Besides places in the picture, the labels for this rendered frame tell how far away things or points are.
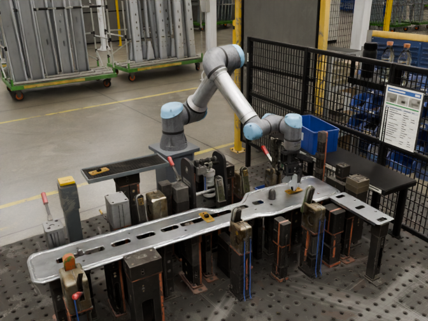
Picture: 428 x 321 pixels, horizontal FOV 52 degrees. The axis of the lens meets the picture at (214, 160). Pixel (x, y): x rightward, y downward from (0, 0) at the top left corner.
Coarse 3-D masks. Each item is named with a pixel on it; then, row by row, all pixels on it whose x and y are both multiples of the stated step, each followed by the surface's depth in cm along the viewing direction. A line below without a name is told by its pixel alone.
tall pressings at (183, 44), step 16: (128, 0) 883; (144, 0) 904; (160, 0) 921; (176, 0) 919; (128, 16) 913; (144, 16) 914; (160, 16) 928; (176, 16) 925; (128, 32) 925; (160, 32) 937; (176, 32) 936; (192, 32) 959; (144, 48) 948; (160, 48) 948; (176, 48) 949; (192, 48) 968
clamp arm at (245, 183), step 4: (240, 168) 206; (244, 168) 205; (240, 172) 206; (244, 172) 205; (244, 176) 206; (248, 176) 207; (244, 180) 206; (248, 180) 208; (244, 184) 207; (248, 184) 208; (244, 188) 207; (248, 188) 208; (244, 192) 207
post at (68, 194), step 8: (72, 184) 184; (64, 192) 181; (72, 192) 183; (64, 200) 182; (72, 200) 184; (64, 208) 184; (72, 208) 185; (64, 216) 189; (72, 216) 187; (72, 224) 188; (80, 224) 190; (72, 232) 190; (80, 232) 192; (72, 240) 191
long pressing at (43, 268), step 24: (264, 192) 204; (336, 192) 204; (168, 216) 185; (192, 216) 185; (264, 216) 186; (96, 240) 169; (120, 240) 169; (144, 240) 169; (168, 240) 168; (48, 264) 155; (96, 264) 155
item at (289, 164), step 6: (282, 150) 194; (288, 150) 193; (282, 156) 196; (288, 156) 193; (294, 156) 195; (282, 162) 195; (288, 162) 194; (294, 162) 196; (300, 162) 196; (282, 168) 198; (288, 168) 193; (294, 168) 196; (288, 174) 194
